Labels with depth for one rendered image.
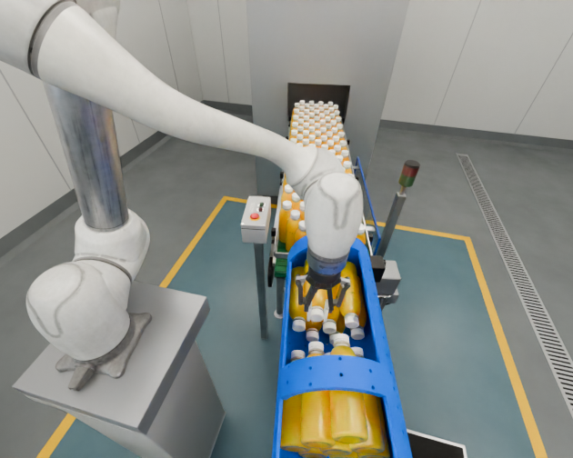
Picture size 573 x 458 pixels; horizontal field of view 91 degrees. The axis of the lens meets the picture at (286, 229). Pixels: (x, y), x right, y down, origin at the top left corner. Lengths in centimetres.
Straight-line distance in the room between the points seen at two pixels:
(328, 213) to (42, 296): 61
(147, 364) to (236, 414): 109
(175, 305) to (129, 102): 66
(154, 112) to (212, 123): 8
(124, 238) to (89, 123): 30
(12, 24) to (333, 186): 43
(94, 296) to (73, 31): 52
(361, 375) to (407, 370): 147
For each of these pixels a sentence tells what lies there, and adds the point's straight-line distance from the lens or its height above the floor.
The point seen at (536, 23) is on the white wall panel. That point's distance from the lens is 521.
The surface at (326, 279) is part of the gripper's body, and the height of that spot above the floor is 135.
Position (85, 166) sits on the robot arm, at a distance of 72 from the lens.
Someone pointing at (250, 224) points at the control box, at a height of 110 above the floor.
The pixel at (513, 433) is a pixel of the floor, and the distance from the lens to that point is 227.
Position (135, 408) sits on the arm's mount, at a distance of 87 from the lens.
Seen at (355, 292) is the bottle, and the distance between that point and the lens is 88.
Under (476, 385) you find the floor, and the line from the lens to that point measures 228.
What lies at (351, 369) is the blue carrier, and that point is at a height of 123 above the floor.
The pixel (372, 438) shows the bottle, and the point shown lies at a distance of 73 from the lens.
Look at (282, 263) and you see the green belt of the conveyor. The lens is 124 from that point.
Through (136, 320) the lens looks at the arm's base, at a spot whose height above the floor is 109.
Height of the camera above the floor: 184
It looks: 42 degrees down
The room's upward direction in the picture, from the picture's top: 2 degrees clockwise
